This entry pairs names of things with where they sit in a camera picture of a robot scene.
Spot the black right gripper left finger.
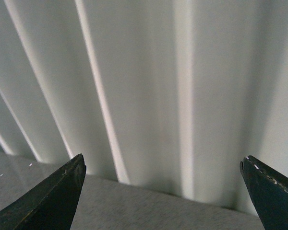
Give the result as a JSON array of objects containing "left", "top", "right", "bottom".
[{"left": 0, "top": 154, "right": 86, "bottom": 230}]

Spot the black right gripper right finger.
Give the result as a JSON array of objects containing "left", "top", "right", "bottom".
[{"left": 240, "top": 156, "right": 288, "bottom": 230}]

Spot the white curtain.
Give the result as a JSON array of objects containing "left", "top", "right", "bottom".
[{"left": 0, "top": 0, "right": 288, "bottom": 214}]

